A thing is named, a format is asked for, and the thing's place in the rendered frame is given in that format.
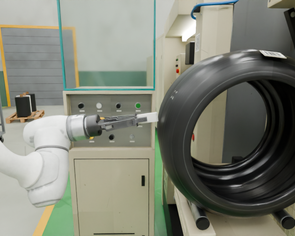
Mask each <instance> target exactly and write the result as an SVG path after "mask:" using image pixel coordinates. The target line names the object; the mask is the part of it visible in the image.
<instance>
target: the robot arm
mask: <svg viewBox="0 0 295 236"><path fill-rule="evenodd" d="M157 121H158V115H157V112H152V113H145V114H139V115H137V113H135V114H133V115H123V116H111V117H105V119H100V116H99V115H98V114H93V115H88V116H87V115H86V114H79V115H71V116H63V115H56V116H49V117H44V118H39V119H36V120H34V121H31V122H29V123H28V124H27V125H26V126H25V127H24V130H23V139H24V141H25V143H26V144H27V145H29V146H31V147H33V148H35V151H34V152H32V153H30V154H28V155H27V156H20V155H17V154H15V153H13V152H11V151H10V150H9V149H7V148H6V147H5V146H4V144H3V143H2V142H1V141H0V172H1V173H3V174H5V175H7V176H10V177H13V178H15V179H17V180H18V183H19V185H20V186H21V187H23V188H25V190H27V191H28V198H29V200H30V202H31V204H33V205H34V206H35V207H46V206H51V205H55V204H57V203H58V202H59V201H60V200H61V199H62V198H63V196H64V193H65V191H66V186H67V182H68V174H69V148H70V145H71V142H73V141H74V142H75V141H80V140H88V139H89V138H90V137H95V136H100V135H101V134H102V130H106V131H107V132H109V131H112V130H116V129H121V128H126V127H131V126H136V125H137V126H139V125H138V124H143V123H150V122H157Z"/></svg>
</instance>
